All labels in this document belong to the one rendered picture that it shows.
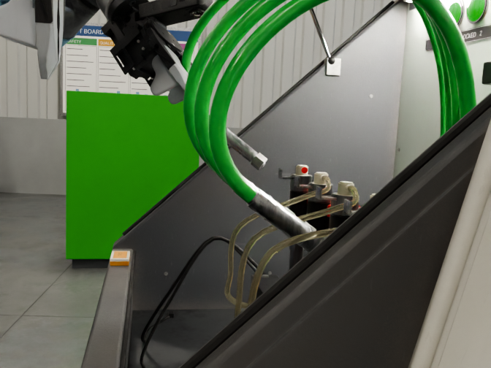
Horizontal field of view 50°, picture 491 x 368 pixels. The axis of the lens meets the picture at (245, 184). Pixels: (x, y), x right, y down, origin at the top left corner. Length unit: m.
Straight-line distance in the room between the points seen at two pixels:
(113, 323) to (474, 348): 0.45
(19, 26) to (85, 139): 3.44
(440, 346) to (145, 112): 3.66
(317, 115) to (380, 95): 0.13
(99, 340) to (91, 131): 3.38
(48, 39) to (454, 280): 0.40
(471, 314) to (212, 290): 0.75
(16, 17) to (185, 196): 0.54
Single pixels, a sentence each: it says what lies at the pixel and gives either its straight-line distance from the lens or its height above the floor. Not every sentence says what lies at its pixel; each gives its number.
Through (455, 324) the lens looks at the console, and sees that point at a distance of 0.35.
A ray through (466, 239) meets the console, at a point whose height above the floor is 1.13.
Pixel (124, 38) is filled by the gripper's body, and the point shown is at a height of 1.31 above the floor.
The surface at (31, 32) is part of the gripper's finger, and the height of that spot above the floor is 1.27.
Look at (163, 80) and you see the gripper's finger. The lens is 0.80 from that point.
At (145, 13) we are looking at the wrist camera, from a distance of 0.88.
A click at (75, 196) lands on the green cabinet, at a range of 4.02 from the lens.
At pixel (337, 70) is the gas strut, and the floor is 1.29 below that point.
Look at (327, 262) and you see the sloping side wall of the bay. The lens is 0.35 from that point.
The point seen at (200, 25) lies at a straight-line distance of 0.81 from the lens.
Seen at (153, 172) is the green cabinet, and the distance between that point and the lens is 3.97.
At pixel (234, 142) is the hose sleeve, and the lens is 0.78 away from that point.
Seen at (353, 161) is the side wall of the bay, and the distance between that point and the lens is 1.06.
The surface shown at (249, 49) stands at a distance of 0.43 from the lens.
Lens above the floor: 1.21
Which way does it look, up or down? 8 degrees down
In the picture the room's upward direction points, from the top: 3 degrees clockwise
